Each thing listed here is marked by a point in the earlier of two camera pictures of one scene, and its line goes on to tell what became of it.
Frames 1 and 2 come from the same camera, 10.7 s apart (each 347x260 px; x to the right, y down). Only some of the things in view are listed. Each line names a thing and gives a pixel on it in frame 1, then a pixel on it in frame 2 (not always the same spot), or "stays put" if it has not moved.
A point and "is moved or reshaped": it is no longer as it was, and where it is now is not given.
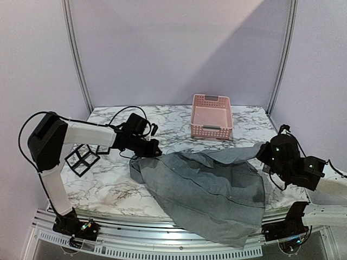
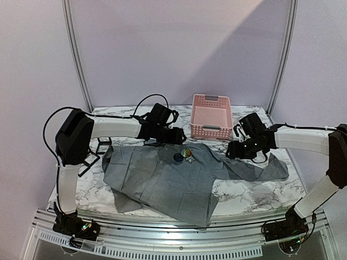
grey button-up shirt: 220,193 is moved or reshaped
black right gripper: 263,153 to 233,150
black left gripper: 152,152 to 176,137
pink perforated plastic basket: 211,117 stays put
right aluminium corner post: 292,26 stays put
